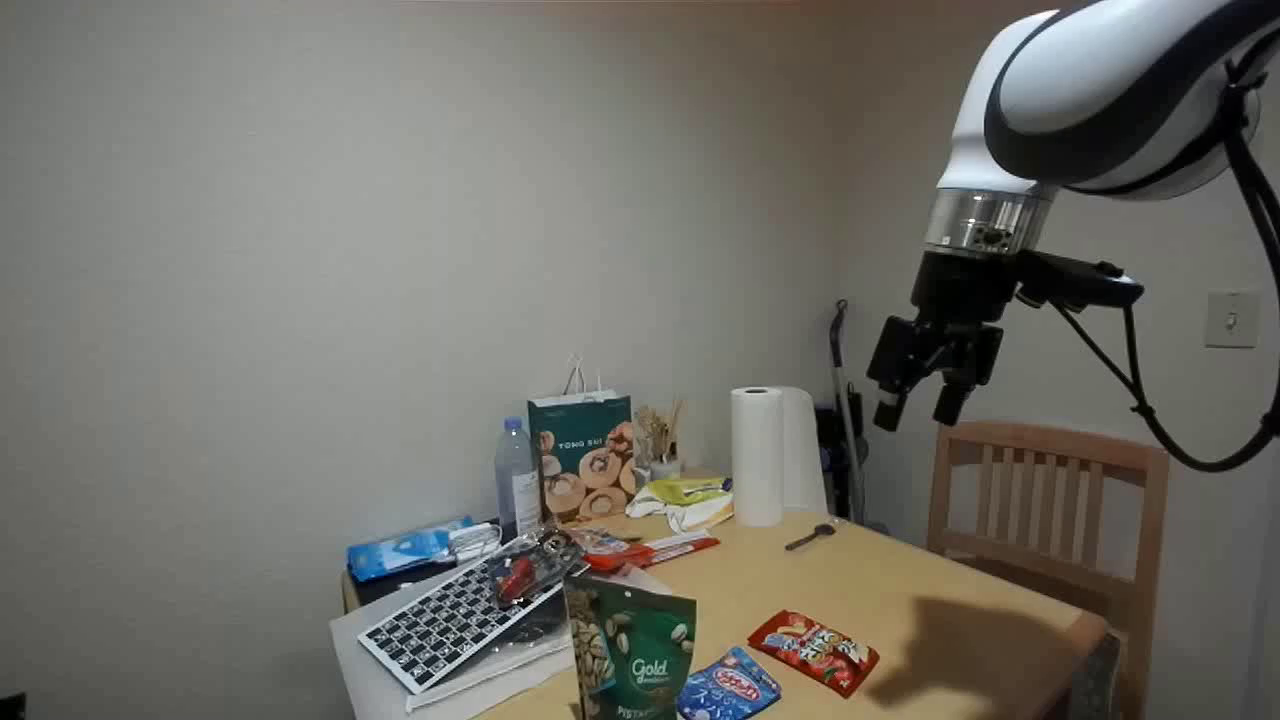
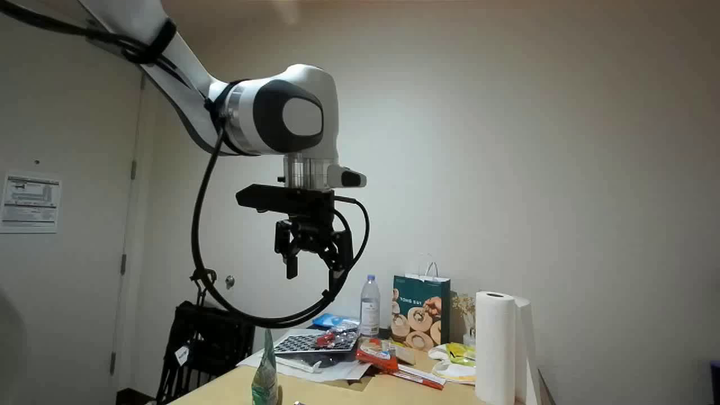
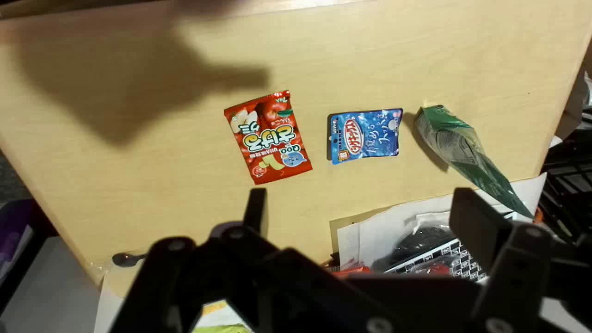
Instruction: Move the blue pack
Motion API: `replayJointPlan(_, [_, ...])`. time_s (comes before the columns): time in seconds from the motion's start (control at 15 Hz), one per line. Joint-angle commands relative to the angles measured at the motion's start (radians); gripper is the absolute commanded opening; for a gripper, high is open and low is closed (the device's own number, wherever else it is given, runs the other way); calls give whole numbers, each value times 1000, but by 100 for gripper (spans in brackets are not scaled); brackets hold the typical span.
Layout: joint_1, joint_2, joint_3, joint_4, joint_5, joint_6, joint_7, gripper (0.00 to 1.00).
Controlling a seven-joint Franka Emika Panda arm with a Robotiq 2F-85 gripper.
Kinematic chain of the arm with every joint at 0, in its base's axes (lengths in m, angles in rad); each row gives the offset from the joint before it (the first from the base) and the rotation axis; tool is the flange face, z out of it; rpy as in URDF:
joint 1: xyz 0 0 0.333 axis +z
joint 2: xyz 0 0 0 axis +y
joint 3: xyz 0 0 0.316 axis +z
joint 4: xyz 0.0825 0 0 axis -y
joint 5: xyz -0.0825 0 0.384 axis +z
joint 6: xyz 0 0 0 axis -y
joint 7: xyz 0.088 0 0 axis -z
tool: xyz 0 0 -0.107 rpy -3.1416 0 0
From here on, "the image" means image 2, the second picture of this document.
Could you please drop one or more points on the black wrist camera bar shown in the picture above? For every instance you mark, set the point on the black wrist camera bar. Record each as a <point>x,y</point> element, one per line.
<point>278,197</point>

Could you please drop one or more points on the green printed paper bag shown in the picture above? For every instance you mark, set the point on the green printed paper bag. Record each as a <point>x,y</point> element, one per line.
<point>419,317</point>

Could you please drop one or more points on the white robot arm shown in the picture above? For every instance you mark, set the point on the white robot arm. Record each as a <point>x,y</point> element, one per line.
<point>301,81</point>

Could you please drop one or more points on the grey keyboard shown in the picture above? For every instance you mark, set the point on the grey keyboard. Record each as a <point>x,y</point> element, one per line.
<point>304,342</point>

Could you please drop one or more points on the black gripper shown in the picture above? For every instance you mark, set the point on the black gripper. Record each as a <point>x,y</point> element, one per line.
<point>308,229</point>

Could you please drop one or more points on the blue plastic tissue pack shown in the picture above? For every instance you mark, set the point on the blue plastic tissue pack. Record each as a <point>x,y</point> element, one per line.
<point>328,322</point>

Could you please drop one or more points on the clear water bottle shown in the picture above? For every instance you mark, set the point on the clear water bottle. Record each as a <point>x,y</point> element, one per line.
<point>371,306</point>

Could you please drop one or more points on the yellow green packet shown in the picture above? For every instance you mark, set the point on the yellow green packet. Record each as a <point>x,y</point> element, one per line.
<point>461,351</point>

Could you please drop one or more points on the brown paper bag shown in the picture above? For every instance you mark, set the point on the brown paper bag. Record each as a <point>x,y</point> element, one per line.
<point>463,318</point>

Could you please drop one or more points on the small red item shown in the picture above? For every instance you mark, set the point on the small red item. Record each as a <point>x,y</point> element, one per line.
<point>326,341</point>

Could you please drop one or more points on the red long box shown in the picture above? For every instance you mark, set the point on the red long box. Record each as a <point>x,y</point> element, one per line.
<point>391,362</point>

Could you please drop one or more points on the white wall notice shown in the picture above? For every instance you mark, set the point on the white wall notice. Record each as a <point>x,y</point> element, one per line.
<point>28,204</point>

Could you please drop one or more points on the green snack pouch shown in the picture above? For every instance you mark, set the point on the green snack pouch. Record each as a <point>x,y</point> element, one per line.
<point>267,374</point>

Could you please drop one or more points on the white paper towel roll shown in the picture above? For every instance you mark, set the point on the white paper towel roll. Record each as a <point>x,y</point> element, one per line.
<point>496,345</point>

